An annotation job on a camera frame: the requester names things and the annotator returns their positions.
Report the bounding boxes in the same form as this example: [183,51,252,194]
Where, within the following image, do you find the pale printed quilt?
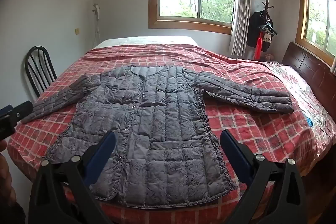
[262,61,336,140]

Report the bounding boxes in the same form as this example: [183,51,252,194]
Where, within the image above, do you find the dark wooden headboard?
[281,42,336,98]

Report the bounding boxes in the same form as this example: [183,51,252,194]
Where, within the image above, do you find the black clothes hanger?
[259,21,278,36]

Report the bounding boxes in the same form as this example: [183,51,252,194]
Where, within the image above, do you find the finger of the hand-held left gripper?
[0,101,34,141]

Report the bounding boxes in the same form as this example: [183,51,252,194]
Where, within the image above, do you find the dark hanging coat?
[247,10,275,53]

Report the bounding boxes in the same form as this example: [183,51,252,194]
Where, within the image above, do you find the red plaid blanket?
[7,44,336,224]

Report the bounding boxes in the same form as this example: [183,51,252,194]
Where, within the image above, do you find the person's left hand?
[0,139,17,205]

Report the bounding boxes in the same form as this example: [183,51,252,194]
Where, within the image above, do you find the black metal chair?
[25,46,58,98]

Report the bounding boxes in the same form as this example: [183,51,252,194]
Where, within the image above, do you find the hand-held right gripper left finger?
[28,131,117,224]

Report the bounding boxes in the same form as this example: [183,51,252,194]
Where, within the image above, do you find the wooden coat rack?
[261,0,275,30]

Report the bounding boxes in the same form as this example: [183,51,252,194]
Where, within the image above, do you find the white curtain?
[229,0,253,58]

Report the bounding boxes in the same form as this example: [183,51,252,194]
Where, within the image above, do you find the small wooden frame window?
[291,0,336,69]

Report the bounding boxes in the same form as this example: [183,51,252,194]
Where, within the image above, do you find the white bed sheet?
[92,35,200,51]

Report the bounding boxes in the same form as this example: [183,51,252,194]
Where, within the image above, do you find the grey quilted jacket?
[20,64,294,209]

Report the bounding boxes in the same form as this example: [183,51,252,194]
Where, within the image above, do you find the red hanging bag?
[253,30,264,60]

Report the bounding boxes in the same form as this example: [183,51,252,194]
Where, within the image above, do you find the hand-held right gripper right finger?
[220,130,307,224]

